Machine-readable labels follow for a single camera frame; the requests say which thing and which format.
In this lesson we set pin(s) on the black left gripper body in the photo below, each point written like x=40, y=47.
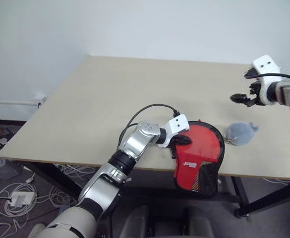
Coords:
x=175, y=140

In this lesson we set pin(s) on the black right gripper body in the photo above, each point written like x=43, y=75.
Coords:
x=255, y=89

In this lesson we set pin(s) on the red black mesh paddle case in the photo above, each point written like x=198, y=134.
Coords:
x=205, y=176

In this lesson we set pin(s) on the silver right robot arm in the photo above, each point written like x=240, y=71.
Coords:
x=289, y=93

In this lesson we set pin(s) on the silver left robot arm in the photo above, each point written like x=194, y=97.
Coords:
x=134, y=142

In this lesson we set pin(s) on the grey plush toy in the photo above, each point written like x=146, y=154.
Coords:
x=241, y=132

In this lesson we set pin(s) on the dark rounded shape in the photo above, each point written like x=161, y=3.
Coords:
x=134, y=223

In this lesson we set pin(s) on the white floor power adapter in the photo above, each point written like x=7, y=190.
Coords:
x=22, y=198

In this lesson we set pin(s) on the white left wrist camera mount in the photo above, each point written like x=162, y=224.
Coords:
x=179, y=124

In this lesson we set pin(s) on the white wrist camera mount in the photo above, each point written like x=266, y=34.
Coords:
x=179, y=124
x=266, y=65

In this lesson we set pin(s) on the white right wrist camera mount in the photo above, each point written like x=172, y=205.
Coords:
x=266, y=65

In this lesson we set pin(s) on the black metal table frame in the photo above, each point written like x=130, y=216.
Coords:
x=263, y=198

